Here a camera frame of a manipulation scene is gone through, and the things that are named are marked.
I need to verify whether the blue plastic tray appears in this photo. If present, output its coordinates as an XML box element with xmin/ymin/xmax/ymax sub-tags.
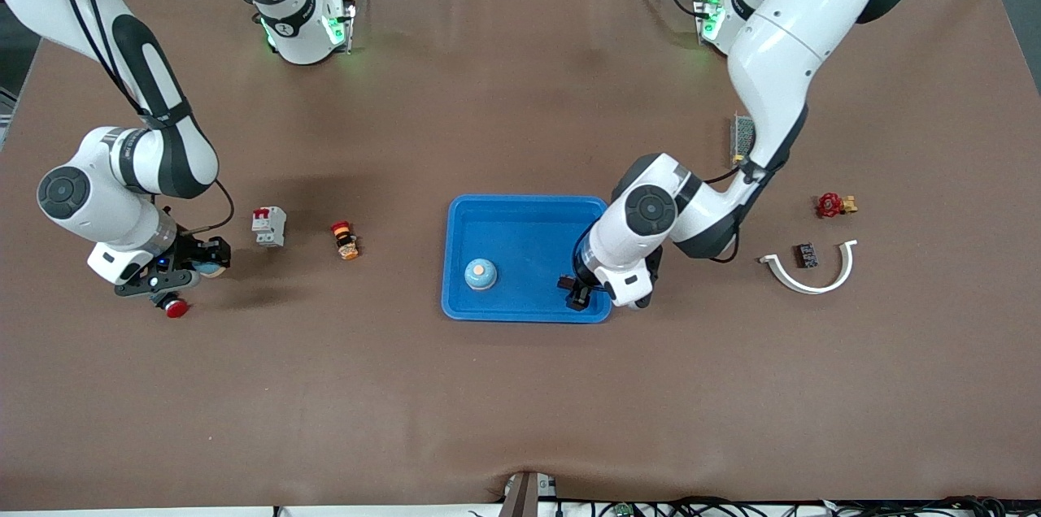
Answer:
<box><xmin>442</xmin><ymin>193</ymin><xmax>612</xmax><ymax>324</ymax></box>

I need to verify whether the brown table cover mat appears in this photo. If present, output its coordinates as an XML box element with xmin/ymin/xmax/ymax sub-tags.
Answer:
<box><xmin>0</xmin><ymin>0</ymin><xmax>1041</xmax><ymax>511</ymax></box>

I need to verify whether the white curved plastic clamp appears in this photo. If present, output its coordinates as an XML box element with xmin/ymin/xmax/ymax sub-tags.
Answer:
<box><xmin>759</xmin><ymin>239</ymin><xmax>859</xmax><ymax>295</ymax></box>

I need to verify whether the metal mesh power supply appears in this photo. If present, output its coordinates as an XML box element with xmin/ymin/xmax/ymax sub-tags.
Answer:
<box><xmin>730</xmin><ymin>113</ymin><xmax>759</xmax><ymax>170</ymax></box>

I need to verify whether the white circuit breaker red switch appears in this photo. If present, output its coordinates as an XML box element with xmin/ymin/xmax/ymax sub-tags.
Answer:
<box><xmin>250</xmin><ymin>206</ymin><xmax>287</xmax><ymax>247</ymax></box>

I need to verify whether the orange push button switch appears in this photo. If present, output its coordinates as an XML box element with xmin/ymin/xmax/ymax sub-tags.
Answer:
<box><xmin>330</xmin><ymin>220</ymin><xmax>360</xmax><ymax>261</ymax></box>

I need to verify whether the grey metal camera post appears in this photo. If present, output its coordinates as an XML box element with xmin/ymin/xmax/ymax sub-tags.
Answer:
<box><xmin>503</xmin><ymin>471</ymin><xmax>559</xmax><ymax>517</ymax></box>

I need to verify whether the black cable bundle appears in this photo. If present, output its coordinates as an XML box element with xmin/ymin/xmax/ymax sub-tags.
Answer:
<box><xmin>468</xmin><ymin>495</ymin><xmax>1041</xmax><ymax>517</ymax></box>

